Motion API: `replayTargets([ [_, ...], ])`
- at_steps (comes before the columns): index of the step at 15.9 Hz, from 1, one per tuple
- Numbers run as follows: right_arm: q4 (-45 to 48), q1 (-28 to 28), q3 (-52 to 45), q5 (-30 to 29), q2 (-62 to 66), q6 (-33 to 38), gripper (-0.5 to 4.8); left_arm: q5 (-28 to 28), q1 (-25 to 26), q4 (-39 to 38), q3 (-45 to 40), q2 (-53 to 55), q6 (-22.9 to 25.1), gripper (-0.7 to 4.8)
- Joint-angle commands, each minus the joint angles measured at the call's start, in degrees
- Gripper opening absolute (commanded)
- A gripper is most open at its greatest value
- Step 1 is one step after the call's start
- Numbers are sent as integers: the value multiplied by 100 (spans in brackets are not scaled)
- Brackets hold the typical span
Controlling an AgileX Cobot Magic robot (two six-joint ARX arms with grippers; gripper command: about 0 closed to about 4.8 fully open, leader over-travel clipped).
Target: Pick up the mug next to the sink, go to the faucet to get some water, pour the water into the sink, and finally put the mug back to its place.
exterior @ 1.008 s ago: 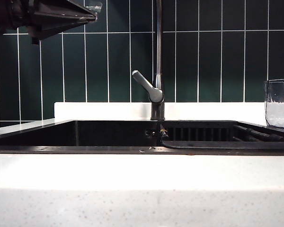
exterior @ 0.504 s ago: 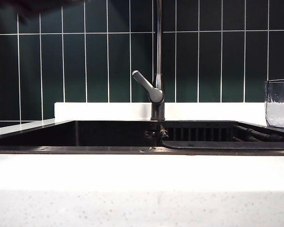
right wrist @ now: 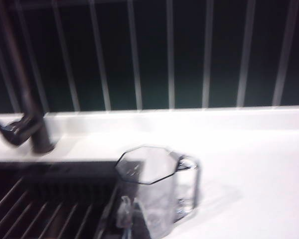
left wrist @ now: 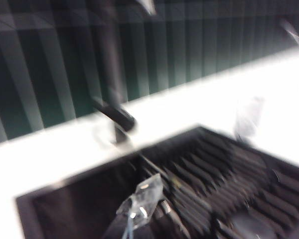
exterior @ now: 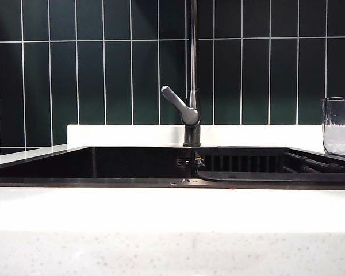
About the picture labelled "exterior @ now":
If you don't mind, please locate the black sink basin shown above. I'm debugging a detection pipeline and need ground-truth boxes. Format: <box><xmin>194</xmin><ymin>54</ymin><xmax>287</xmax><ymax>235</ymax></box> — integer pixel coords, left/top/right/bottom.
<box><xmin>0</xmin><ymin>145</ymin><xmax>345</xmax><ymax>190</ymax></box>

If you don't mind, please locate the grey metal kitchen faucet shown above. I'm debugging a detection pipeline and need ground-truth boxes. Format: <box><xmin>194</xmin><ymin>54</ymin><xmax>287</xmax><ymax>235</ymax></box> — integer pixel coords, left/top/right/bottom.
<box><xmin>183</xmin><ymin>0</ymin><xmax>202</xmax><ymax>147</ymax></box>

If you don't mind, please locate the clear faceted plastic mug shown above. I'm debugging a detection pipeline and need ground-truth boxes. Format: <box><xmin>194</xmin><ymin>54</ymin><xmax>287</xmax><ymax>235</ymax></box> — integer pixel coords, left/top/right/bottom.
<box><xmin>320</xmin><ymin>96</ymin><xmax>345</xmax><ymax>158</ymax></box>

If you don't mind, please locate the grey faucet lever handle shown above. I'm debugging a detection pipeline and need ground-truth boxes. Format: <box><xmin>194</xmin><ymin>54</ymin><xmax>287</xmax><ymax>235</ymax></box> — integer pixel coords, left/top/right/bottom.
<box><xmin>160</xmin><ymin>85</ymin><xmax>201</xmax><ymax>127</ymax></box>

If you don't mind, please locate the black slatted drain rack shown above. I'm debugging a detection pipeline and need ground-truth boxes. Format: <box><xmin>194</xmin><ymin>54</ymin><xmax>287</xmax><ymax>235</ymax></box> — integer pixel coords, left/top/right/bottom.
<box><xmin>195</xmin><ymin>148</ymin><xmax>345</xmax><ymax>183</ymax></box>

